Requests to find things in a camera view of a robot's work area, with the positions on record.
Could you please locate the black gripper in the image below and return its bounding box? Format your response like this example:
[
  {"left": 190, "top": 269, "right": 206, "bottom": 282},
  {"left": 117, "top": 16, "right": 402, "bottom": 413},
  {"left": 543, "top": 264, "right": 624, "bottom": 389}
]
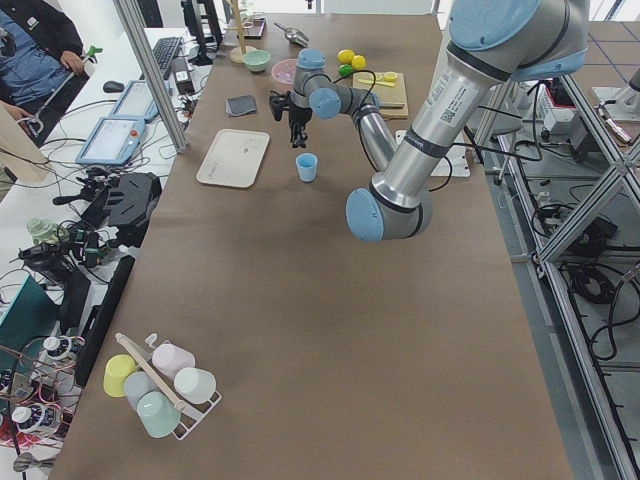
[{"left": 289, "top": 103, "right": 313, "bottom": 148}]

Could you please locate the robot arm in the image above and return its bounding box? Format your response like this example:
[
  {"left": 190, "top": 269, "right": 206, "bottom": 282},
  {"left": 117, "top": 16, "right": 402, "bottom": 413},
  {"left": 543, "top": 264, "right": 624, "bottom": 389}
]
[{"left": 285, "top": 1, "right": 589, "bottom": 242}]

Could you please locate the light blue plastic cup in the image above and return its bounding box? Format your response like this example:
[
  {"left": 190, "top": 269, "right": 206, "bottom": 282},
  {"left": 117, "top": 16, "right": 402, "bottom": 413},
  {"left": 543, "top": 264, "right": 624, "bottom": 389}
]
[{"left": 295, "top": 152, "right": 318, "bottom": 183}]

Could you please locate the pile of clear ice cubes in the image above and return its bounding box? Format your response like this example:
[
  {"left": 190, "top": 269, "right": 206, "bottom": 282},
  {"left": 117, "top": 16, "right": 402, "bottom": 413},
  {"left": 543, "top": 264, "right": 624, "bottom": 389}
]
[{"left": 271, "top": 59, "right": 297, "bottom": 85}]

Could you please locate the metal ice scoop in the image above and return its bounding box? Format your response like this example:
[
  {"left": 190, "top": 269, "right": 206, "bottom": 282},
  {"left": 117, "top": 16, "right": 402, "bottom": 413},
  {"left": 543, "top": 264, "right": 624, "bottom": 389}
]
[{"left": 273, "top": 21, "right": 309, "bottom": 48}]

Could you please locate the wooden cup tree stand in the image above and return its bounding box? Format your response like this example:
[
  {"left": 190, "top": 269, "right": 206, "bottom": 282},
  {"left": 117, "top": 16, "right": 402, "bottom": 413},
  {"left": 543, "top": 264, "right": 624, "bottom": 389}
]
[{"left": 225, "top": 0, "right": 256, "bottom": 64}]

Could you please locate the pink plastic cup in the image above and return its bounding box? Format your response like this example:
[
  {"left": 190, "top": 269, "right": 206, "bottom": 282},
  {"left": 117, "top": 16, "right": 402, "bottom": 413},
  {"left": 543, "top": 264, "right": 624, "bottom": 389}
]
[{"left": 151, "top": 343, "right": 195, "bottom": 381}]

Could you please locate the white plastic cup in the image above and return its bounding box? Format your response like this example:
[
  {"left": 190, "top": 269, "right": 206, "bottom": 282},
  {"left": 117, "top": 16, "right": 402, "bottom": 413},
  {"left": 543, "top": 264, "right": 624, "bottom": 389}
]
[{"left": 173, "top": 367, "right": 217, "bottom": 404}]

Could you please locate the yellow plastic cup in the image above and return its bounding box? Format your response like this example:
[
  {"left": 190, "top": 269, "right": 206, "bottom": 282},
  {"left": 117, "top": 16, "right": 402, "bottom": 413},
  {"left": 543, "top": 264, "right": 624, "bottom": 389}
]
[{"left": 103, "top": 354, "right": 137, "bottom": 398}]

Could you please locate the grey plastic cup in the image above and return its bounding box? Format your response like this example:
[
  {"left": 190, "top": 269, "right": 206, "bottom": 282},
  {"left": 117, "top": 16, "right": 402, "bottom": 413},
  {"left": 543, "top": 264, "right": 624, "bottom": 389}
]
[{"left": 124, "top": 371, "right": 155, "bottom": 410}]

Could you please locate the green plastic cup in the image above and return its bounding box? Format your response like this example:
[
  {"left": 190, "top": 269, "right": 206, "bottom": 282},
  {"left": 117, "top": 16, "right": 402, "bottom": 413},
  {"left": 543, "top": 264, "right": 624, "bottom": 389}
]
[{"left": 136, "top": 391, "right": 181, "bottom": 438}]

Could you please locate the pink bowl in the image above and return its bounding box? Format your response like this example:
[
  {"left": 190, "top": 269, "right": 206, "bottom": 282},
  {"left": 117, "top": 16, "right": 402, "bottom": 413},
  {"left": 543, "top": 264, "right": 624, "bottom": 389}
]
[{"left": 271, "top": 58, "right": 297, "bottom": 92}]

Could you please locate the dark grey folded cloth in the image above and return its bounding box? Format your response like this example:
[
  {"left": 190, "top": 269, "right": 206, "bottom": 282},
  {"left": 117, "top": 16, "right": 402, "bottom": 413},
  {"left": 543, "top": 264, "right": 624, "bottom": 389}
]
[{"left": 225, "top": 95, "right": 257, "bottom": 117}]

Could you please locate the cream rabbit tray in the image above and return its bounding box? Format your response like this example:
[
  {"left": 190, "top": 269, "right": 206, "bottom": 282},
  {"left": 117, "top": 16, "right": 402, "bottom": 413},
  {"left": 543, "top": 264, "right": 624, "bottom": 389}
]
[{"left": 196, "top": 129, "right": 270, "bottom": 189}]

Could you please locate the green lime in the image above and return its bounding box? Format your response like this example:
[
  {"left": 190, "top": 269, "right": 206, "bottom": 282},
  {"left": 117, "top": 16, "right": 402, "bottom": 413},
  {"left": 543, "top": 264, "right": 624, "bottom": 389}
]
[{"left": 338, "top": 64, "right": 353, "bottom": 78}]

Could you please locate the mint green bowl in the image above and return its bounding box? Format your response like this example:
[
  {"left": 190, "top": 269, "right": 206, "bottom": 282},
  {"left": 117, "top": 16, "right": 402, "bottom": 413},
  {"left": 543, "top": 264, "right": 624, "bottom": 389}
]
[{"left": 242, "top": 50, "right": 271, "bottom": 73}]

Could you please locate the yellow lemon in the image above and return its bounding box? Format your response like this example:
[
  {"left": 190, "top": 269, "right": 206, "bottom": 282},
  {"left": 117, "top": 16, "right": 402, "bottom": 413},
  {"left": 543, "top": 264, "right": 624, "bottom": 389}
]
[
  {"left": 336, "top": 49, "right": 355, "bottom": 65},
  {"left": 350, "top": 55, "right": 367, "bottom": 71}
]

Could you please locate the wooden cutting board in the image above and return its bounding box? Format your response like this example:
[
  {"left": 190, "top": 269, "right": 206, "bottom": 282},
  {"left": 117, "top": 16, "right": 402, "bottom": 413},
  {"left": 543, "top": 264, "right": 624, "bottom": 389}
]
[{"left": 352, "top": 71, "right": 409, "bottom": 119}]

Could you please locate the yellow plastic knife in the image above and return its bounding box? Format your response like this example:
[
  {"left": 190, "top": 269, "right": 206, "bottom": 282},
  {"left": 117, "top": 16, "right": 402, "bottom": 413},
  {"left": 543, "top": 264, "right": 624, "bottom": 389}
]
[{"left": 356, "top": 78, "right": 396, "bottom": 88}]

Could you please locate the dark glass holder tray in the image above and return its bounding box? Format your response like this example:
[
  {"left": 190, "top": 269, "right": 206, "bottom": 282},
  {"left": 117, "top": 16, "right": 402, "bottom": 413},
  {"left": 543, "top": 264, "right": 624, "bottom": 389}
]
[{"left": 241, "top": 12, "right": 266, "bottom": 40}]

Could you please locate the black keyboard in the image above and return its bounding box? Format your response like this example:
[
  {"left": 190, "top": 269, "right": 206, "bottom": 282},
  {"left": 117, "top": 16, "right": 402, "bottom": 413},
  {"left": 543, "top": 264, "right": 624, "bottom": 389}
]
[{"left": 152, "top": 37, "right": 183, "bottom": 80}]

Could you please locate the black monitor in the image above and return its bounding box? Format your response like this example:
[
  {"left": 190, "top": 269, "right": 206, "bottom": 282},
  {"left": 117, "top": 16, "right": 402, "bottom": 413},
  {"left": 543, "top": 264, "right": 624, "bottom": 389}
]
[{"left": 180, "top": 0, "right": 223, "bottom": 66}]

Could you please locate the blue teach pendant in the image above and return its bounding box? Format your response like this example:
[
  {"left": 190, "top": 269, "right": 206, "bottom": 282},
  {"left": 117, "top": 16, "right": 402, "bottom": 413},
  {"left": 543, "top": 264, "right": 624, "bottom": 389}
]
[
  {"left": 76, "top": 115, "right": 146, "bottom": 166},
  {"left": 111, "top": 80, "right": 158, "bottom": 123}
]

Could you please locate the person in dark jacket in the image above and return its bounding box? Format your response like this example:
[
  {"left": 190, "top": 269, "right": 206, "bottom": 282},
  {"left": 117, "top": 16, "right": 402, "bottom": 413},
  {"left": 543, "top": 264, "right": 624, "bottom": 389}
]
[{"left": 1, "top": 1, "right": 88, "bottom": 127}]

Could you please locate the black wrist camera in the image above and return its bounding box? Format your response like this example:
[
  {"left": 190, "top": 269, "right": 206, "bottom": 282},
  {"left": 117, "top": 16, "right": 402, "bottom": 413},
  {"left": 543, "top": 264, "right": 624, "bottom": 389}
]
[{"left": 269, "top": 90, "right": 292, "bottom": 122}]

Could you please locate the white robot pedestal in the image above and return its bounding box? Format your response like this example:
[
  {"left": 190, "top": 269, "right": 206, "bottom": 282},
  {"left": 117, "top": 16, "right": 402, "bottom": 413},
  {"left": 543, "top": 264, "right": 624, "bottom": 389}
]
[{"left": 394, "top": 128, "right": 472, "bottom": 178}]

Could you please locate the aluminium frame post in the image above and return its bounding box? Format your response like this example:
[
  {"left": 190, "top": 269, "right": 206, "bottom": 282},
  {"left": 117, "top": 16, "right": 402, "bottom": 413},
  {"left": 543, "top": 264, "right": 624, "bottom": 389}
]
[{"left": 113, "top": 0, "right": 188, "bottom": 154}]

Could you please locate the wooden rack handle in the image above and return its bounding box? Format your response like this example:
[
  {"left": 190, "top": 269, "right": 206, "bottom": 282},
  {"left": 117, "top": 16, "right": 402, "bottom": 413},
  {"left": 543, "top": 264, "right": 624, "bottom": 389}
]
[{"left": 115, "top": 332, "right": 186, "bottom": 412}]

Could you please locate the white wire cup rack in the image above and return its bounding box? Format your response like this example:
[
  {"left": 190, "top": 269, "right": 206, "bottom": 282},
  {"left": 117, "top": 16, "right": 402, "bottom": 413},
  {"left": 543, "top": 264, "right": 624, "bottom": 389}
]
[{"left": 136, "top": 346, "right": 222, "bottom": 440}]

